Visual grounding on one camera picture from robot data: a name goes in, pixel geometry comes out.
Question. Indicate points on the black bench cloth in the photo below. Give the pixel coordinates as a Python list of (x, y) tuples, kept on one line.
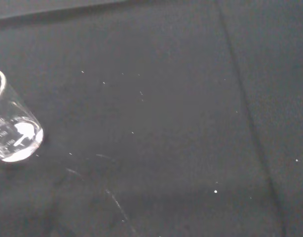
[(166, 123)]

